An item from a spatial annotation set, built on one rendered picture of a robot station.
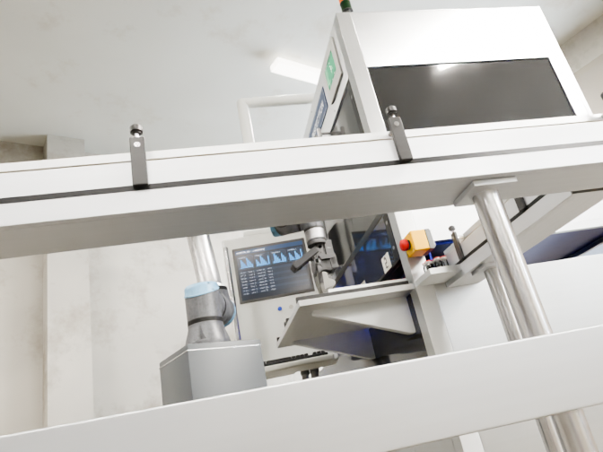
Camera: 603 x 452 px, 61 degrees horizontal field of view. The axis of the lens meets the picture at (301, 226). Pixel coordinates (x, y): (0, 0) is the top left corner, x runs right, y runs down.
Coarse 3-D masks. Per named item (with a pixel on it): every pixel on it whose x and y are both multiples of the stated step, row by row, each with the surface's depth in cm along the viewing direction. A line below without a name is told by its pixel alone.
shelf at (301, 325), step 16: (384, 288) 171; (400, 288) 172; (304, 304) 164; (320, 304) 167; (336, 304) 172; (288, 320) 188; (304, 320) 185; (320, 320) 190; (288, 336) 207; (304, 336) 214
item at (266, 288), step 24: (240, 240) 280; (264, 240) 280; (288, 240) 280; (240, 264) 274; (264, 264) 274; (288, 264) 275; (240, 288) 269; (264, 288) 269; (288, 288) 270; (312, 288) 270; (240, 312) 264; (264, 312) 264; (288, 312) 265; (240, 336) 259; (264, 336) 260; (264, 360) 255; (336, 360) 258
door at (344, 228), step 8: (328, 224) 273; (336, 224) 258; (344, 224) 246; (352, 224) 234; (328, 232) 275; (336, 232) 260; (344, 232) 248; (352, 232) 235; (336, 240) 262; (344, 240) 249; (352, 240) 237; (336, 248) 264; (344, 248) 251; (352, 248) 238; (336, 256) 265; (344, 256) 253; (344, 264) 254; (336, 272) 269
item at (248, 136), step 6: (240, 102) 323; (240, 108) 321; (246, 108) 322; (240, 114) 320; (246, 114) 319; (240, 120) 319; (246, 120) 317; (240, 126) 318; (246, 126) 315; (246, 132) 314; (252, 132) 316; (246, 138) 312; (252, 138) 313; (264, 228) 288
